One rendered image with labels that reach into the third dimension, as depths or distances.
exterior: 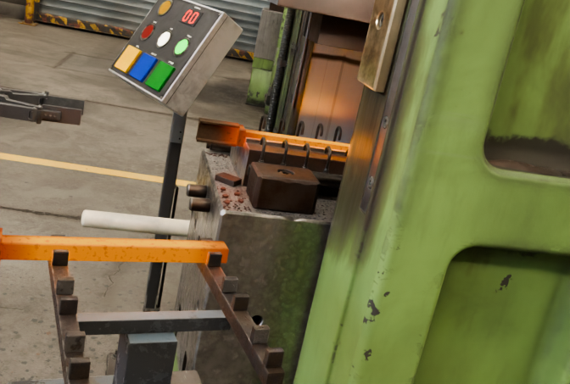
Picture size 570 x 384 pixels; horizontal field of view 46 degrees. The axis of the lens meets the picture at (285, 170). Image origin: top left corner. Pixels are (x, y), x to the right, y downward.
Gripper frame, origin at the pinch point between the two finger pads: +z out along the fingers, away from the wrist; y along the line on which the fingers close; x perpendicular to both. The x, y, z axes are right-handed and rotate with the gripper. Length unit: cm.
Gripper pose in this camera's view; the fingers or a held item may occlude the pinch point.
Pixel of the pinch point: (66, 110)
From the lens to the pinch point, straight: 135.2
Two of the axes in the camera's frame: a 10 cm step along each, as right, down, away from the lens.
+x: 2.0, -9.4, -2.9
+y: 2.1, 3.2, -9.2
